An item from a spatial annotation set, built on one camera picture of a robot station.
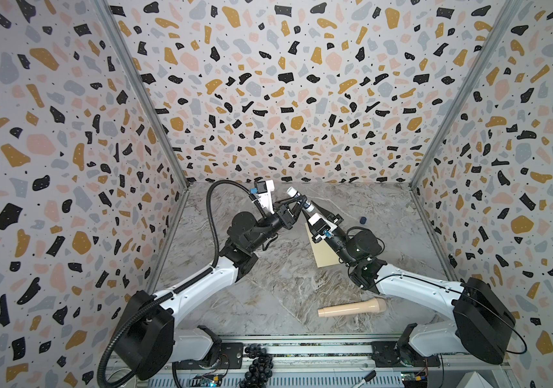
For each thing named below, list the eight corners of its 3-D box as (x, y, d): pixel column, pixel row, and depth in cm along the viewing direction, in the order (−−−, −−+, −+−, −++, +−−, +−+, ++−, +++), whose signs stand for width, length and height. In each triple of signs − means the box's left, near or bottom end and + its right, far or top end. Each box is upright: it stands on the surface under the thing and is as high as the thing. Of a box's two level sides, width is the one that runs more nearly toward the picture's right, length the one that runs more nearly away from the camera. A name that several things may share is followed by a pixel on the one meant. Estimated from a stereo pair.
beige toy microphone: (318, 320, 83) (319, 316, 80) (316, 309, 85) (318, 304, 82) (384, 312, 85) (388, 308, 81) (380, 302, 87) (384, 297, 84)
